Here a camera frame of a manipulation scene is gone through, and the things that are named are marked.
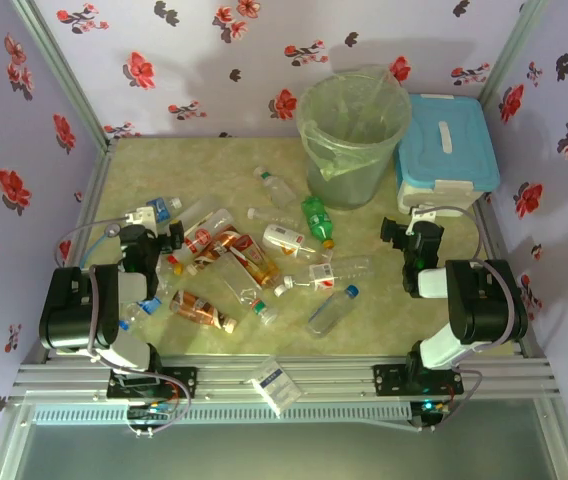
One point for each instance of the clear bottle blue label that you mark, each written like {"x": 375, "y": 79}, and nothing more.
{"x": 161, "y": 207}

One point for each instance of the clear plastic bottle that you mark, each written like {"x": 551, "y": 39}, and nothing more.
{"x": 199, "y": 210}

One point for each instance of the brown label tea bottle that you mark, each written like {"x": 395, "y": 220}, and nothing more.
{"x": 216, "y": 250}

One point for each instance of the blue capped blue label bottle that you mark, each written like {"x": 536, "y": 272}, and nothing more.
{"x": 149, "y": 306}

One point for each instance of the green plastic bottle orange cap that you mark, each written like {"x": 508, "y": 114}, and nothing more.
{"x": 316, "y": 220}

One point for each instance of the clear bottle red white label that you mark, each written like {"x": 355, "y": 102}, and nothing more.
{"x": 321, "y": 277}

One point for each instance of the red label orange tea bottle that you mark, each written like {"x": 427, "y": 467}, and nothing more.
{"x": 256, "y": 265}

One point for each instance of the small clear bottle white cap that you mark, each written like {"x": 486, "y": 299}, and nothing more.
{"x": 274, "y": 217}

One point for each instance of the clear bottle blue cap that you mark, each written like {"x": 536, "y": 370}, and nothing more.
{"x": 329, "y": 315}

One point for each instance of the white label bottle orange mark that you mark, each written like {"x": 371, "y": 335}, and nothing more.
{"x": 281, "y": 237}

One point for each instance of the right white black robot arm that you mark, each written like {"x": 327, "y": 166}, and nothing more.
{"x": 484, "y": 300}

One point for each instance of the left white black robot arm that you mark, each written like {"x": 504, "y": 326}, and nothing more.
{"x": 74, "y": 310}

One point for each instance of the clear plastic waste bin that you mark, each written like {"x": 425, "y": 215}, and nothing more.
{"x": 344, "y": 192}

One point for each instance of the green plastic bin liner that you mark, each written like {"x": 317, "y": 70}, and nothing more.
{"x": 329, "y": 165}

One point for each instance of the light blue tube with disc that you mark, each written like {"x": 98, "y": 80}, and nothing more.
{"x": 112, "y": 230}

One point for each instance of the blue lid white storage box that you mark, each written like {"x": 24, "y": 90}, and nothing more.
{"x": 424, "y": 150}

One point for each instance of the white blue paper packet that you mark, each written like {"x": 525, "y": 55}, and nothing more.
{"x": 276, "y": 387}

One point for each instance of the grey metal panel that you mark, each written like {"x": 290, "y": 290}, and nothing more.
{"x": 289, "y": 455}

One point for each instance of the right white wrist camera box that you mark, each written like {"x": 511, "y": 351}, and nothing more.
{"x": 426, "y": 215}

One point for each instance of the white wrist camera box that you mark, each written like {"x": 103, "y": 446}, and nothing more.
{"x": 426, "y": 215}
{"x": 144, "y": 216}

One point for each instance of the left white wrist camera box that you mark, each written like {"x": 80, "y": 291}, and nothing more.
{"x": 144, "y": 216}

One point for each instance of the aluminium side rail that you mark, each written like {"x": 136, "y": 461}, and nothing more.
{"x": 91, "y": 200}
{"x": 534, "y": 345}

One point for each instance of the aluminium front rail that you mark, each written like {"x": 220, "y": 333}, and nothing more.
{"x": 334, "y": 375}

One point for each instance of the aluminium frame post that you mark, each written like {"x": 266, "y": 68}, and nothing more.
{"x": 58, "y": 65}
{"x": 511, "y": 50}

